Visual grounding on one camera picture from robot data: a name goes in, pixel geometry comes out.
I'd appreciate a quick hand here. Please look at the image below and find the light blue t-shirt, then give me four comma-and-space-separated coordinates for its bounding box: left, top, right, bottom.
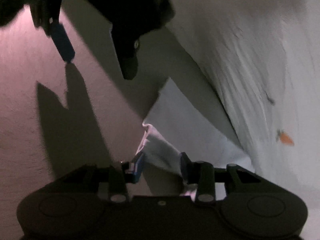
137, 79, 254, 197

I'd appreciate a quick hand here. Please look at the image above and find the carrot print backdrop sheet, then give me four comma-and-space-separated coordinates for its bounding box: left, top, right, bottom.
159, 0, 320, 221

